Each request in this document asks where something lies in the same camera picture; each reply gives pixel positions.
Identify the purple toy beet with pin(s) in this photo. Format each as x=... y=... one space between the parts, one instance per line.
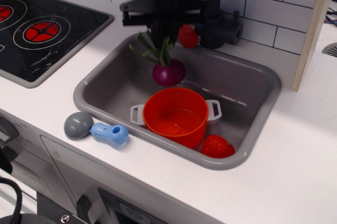
x=166 y=71

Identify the red toy strawberry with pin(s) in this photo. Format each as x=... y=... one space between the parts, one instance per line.
x=215 y=146

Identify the red toy pepper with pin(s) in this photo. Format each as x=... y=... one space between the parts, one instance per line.
x=187 y=36

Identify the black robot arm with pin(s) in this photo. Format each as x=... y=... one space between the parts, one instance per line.
x=163 y=17

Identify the grey oven knob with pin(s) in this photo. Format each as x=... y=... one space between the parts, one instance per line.
x=8 y=131

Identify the grey and blue toy ladle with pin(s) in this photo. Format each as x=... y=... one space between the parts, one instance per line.
x=79 y=125

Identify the round metal drain grille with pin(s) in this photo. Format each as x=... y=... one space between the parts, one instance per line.
x=330 y=49

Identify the black toy stove top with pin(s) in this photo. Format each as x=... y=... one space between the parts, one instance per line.
x=40 y=36

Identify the orange toy pot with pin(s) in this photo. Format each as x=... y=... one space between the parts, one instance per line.
x=178 y=114

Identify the light wooden side panel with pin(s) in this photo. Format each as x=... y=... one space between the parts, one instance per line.
x=311 y=39

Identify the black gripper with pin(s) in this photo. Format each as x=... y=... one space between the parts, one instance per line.
x=163 y=17

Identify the grey plastic sink basin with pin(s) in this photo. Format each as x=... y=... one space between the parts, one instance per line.
x=245 y=90

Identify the dark grey toy faucet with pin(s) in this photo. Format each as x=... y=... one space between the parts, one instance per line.
x=217 y=30

